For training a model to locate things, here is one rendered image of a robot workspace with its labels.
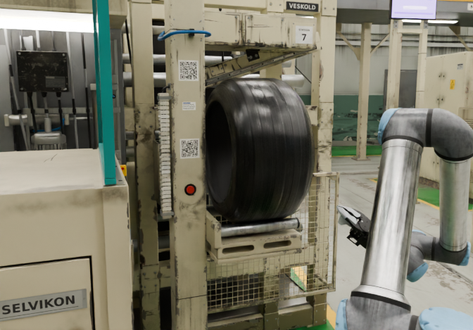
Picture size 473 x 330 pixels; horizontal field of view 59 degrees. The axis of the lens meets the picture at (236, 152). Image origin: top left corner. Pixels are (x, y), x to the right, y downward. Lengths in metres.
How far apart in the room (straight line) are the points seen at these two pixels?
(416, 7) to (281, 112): 4.37
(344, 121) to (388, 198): 10.66
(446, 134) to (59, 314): 1.06
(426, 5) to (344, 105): 6.39
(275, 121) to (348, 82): 10.50
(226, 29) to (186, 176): 0.70
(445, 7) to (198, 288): 7.71
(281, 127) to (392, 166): 0.43
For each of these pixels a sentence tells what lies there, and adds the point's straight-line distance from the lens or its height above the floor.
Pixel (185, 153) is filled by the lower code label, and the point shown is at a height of 1.20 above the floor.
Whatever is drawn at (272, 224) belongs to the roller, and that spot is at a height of 0.91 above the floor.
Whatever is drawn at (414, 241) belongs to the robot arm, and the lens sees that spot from 1.72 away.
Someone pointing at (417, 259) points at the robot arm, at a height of 0.84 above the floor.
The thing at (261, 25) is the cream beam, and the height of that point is 1.73.
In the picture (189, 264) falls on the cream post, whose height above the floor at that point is 0.76.
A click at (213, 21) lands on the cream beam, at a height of 1.74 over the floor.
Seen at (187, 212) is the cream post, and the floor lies 0.97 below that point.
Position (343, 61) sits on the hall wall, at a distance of 11.91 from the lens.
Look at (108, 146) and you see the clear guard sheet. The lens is 0.73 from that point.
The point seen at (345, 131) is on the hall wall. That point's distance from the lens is 11.90.
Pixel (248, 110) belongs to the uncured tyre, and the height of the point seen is 1.37.
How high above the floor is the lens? 1.42
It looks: 8 degrees down
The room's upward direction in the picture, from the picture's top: straight up
